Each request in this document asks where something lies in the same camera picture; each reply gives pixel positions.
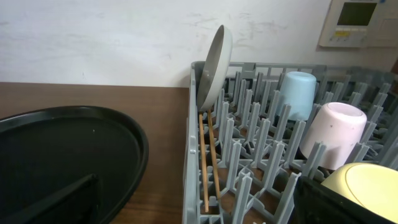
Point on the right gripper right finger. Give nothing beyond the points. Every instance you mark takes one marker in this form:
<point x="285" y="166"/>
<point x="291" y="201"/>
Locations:
<point x="316" y="204"/>

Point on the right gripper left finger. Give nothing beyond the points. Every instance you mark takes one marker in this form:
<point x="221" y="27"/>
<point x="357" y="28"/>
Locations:
<point x="78" y="202"/>

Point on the yellow bowl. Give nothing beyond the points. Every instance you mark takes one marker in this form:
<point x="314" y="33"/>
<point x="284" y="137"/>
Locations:
<point x="371" y="186"/>

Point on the pink cup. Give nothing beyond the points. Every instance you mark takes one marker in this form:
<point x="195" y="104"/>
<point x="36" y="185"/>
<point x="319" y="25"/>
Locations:
<point x="339" y="126"/>

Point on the light blue cup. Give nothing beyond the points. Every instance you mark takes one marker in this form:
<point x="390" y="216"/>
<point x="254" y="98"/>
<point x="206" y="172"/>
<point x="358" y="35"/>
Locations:
<point x="297" y="90"/>

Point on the grey plate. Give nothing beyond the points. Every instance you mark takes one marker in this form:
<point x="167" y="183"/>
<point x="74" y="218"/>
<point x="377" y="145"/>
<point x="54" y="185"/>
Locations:
<point x="215" y="68"/>

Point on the grey dishwasher rack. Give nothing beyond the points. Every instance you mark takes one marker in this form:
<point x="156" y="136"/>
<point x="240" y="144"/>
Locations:
<point x="257" y="152"/>

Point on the round black serving tray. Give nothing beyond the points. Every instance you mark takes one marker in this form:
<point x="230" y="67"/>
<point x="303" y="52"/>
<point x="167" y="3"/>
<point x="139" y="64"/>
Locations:
<point x="45" y="150"/>

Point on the white wall control panel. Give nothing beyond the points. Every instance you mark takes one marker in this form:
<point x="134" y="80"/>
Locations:
<point x="360" y="23"/>

